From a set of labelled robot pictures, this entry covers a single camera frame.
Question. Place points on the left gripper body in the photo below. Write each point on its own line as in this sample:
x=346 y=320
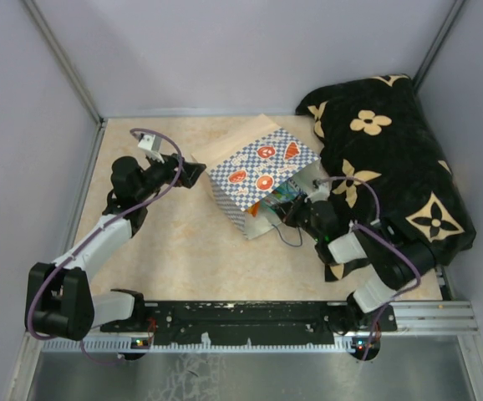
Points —
x=158 y=174

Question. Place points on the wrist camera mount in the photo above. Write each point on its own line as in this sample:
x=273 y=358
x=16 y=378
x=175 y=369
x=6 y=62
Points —
x=150 y=144
x=320 y=191

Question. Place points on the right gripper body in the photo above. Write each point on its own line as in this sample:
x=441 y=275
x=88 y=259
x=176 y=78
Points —
x=301 y=215

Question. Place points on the orange fruits candy bag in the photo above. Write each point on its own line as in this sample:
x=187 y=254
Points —
x=255 y=209

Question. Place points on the green mint candy bag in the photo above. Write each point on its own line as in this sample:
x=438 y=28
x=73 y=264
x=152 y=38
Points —
x=285 y=192

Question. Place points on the black floral pillow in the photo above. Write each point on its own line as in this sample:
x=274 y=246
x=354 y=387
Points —
x=388 y=163

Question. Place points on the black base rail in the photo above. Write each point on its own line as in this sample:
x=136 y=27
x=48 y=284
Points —
x=272 y=323

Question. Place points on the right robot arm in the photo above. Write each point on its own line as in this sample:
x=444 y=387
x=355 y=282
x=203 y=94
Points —
x=398 y=262

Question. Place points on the checkered paper bag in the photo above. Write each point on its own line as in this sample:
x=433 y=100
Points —
x=248 y=163

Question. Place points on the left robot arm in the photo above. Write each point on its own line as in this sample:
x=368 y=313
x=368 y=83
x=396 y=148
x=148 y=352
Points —
x=59 y=301

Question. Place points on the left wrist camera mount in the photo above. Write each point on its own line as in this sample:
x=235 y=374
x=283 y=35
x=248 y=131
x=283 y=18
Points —
x=150 y=144

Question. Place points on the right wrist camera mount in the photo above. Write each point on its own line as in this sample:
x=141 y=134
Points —
x=320 y=191

